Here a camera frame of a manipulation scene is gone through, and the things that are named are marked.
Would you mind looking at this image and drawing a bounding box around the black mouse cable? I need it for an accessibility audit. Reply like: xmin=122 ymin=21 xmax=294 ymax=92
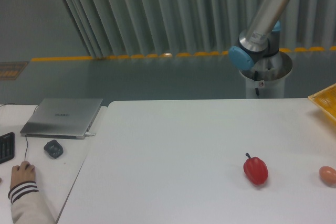
xmin=23 ymin=135 xmax=29 ymax=162

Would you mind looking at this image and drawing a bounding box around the black cable with tag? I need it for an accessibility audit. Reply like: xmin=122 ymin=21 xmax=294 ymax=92
xmin=253 ymin=70 xmax=265 ymax=99

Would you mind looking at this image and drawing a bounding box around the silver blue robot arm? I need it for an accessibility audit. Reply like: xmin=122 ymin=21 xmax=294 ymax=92
xmin=228 ymin=0 xmax=290 ymax=70

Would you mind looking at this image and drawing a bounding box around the person's right hand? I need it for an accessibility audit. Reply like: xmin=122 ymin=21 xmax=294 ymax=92
xmin=10 ymin=161 xmax=36 ymax=189

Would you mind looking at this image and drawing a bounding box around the grey-green pleated curtain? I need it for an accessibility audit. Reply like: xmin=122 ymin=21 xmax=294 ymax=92
xmin=49 ymin=0 xmax=336 ymax=59

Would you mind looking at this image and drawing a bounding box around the black keyboard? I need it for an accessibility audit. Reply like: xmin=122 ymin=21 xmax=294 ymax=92
xmin=0 ymin=132 xmax=15 ymax=164

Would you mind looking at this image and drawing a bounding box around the white striped sleeve forearm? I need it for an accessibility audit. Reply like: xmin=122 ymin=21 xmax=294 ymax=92
xmin=8 ymin=180 xmax=56 ymax=224

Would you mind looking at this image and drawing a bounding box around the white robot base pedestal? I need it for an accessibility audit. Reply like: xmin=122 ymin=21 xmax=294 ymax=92
xmin=240 ymin=51 xmax=292 ymax=99

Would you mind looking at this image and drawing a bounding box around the brown egg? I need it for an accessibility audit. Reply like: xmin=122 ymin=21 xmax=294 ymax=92
xmin=319 ymin=166 xmax=336 ymax=185

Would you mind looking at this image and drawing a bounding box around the silver closed laptop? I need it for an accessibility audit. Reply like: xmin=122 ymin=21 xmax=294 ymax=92
xmin=20 ymin=98 xmax=103 ymax=139

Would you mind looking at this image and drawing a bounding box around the small black device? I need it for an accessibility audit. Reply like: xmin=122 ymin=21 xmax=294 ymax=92
xmin=44 ymin=140 xmax=64 ymax=159

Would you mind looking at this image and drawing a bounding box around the red bell pepper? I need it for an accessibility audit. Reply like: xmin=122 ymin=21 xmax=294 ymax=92
xmin=243 ymin=153 xmax=268 ymax=186

